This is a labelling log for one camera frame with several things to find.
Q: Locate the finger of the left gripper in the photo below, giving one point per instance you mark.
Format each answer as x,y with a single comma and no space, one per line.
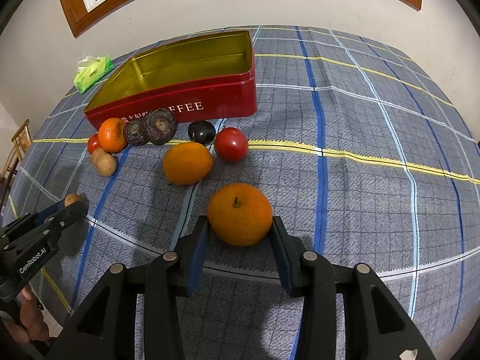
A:
39,217
22,234

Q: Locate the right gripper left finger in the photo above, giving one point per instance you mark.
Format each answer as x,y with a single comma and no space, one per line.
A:
103,326

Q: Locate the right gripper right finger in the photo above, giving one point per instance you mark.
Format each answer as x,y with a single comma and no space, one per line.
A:
376,325

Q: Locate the brown kiwi front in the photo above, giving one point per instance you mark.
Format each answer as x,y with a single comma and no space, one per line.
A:
106,165

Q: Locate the brown kiwi back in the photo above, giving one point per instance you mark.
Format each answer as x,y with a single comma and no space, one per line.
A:
96,155

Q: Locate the small red tomato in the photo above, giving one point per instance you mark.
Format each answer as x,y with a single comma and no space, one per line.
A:
93,144

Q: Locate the small orange tangerine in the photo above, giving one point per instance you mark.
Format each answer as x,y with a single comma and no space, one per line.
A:
110,135

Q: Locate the small dark purple fruit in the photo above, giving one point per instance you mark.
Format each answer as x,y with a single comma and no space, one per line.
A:
134,133

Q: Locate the large dark purple fruit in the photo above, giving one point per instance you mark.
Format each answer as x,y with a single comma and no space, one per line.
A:
159,126

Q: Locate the orange citrus fruit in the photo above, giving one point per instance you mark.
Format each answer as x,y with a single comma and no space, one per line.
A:
187,163

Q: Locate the large orange pear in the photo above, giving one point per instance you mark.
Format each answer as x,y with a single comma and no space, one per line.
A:
239,214

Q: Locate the dark plum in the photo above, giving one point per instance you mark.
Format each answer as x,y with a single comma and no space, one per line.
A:
202,132

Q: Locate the big red tomato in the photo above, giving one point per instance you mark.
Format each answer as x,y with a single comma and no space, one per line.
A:
231,145

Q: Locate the person's left hand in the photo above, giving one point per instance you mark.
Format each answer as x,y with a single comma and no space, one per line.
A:
32,326

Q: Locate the wooden chair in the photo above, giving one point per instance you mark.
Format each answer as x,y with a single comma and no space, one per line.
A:
21,141

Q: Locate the green tissue pack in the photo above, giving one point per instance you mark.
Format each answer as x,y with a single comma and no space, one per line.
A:
89,70

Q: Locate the blue plaid tablecloth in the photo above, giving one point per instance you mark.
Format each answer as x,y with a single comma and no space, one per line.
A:
359,152

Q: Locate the red coffee tin box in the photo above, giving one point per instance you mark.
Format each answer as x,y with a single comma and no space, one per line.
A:
211,76

